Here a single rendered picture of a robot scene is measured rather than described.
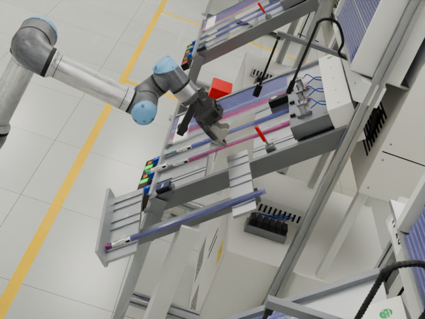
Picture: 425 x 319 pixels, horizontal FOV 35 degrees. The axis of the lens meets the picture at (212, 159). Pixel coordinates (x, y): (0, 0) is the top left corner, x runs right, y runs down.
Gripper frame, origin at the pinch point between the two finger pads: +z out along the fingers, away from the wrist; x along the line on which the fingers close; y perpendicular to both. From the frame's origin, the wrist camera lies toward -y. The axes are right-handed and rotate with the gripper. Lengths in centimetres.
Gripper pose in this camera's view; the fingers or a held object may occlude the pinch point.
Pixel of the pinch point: (222, 143)
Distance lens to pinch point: 232.4
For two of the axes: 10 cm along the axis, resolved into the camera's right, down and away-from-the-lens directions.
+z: 6.2, 7.1, 3.3
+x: 0.7, -4.7, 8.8
